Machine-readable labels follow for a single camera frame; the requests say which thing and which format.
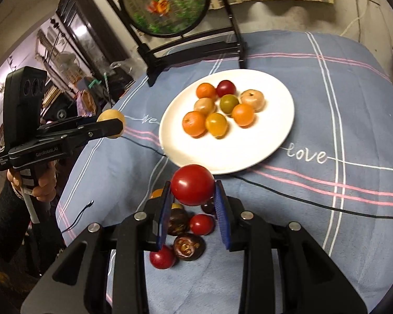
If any dark wood framed cabinet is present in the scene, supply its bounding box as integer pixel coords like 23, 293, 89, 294
56, 0, 132, 82

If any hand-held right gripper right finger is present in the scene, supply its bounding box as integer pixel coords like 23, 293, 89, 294
214, 180, 369, 314

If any white round plate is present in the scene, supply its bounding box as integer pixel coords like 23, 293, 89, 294
158, 69, 295, 175

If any thin black cable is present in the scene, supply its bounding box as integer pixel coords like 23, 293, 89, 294
121, 134, 393, 220

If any dark red tomato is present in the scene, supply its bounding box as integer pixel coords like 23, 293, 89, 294
216, 80, 237, 98

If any pale yellow loquat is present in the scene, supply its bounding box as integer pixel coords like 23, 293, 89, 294
97, 109, 127, 139

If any person's left hand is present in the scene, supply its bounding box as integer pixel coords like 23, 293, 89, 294
7, 164, 57, 202

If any white desk fan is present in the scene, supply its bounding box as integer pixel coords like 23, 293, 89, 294
54, 52, 82, 76

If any person's left forearm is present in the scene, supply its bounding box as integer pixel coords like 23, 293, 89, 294
0, 183, 64, 278

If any short thin black cord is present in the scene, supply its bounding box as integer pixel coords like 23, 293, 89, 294
62, 200, 95, 233

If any large tan loquat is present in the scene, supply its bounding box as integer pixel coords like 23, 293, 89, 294
241, 89, 266, 112

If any white power cable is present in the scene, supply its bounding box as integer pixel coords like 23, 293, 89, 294
340, 7, 364, 37

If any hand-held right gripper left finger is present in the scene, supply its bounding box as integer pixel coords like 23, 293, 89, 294
20, 181, 174, 314

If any yellow-orange oval tomato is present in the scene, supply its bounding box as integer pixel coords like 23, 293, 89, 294
205, 113, 228, 138

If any dark brown water chestnut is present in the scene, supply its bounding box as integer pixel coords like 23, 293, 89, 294
167, 209, 194, 237
173, 233, 206, 262

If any large red tomato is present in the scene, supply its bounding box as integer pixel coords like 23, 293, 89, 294
171, 164, 216, 206

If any blue plaid tablecloth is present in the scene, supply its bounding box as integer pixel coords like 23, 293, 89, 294
54, 30, 393, 314

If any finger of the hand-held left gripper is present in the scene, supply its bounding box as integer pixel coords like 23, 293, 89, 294
39, 114, 101, 135
56, 119, 125, 153

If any dark maroon cherry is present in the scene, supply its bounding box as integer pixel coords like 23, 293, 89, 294
201, 199, 217, 216

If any round goldfish screen black stand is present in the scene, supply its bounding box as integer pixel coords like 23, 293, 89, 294
99, 0, 248, 87

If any pink plastic bag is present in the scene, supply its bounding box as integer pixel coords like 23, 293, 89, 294
75, 90, 97, 115

